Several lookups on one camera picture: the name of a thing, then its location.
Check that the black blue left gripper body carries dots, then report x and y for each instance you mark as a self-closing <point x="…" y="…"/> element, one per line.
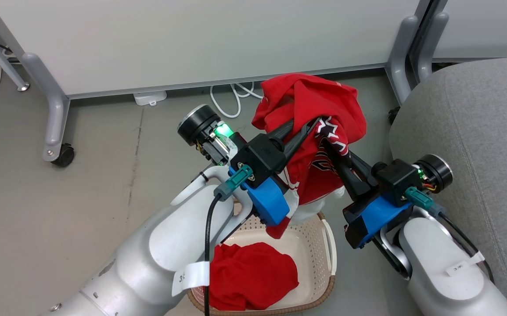
<point x="262" y="158"/>

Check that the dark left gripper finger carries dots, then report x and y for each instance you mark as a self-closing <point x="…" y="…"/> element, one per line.
<point x="295" y="142"/>
<point x="283" y="131"/>

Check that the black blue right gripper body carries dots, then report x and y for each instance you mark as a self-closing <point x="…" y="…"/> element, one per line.
<point x="393" y="180"/>

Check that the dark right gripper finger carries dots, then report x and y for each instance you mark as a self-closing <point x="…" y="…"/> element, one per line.
<point x="365" y="171"/>
<point x="352" y="184"/>

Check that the red jersey with white print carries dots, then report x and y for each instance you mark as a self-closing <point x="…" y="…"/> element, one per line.
<point x="306" y="96"/>

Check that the plain red garment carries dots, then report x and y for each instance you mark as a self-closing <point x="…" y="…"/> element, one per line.
<point x="253" y="272"/>

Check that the cream perforated laundry basket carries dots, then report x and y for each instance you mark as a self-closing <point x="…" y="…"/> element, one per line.
<point x="310" y="245"/>

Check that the black caster wheel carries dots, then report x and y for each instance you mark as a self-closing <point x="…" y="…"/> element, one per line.
<point x="393" y="115"/>
<point x="64" y="156"/>

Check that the grey partition leg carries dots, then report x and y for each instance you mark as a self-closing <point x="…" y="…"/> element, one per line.
<point x="429" y="48"/>
<point x="400" y="57"/>
<point x="53" y="114"/>

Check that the white power adapter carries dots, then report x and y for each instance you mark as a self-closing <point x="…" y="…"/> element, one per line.
<point x="150" y="97"/>

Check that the large white partition panel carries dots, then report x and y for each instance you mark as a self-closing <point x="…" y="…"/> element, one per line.
<point x="192" y="39"/>

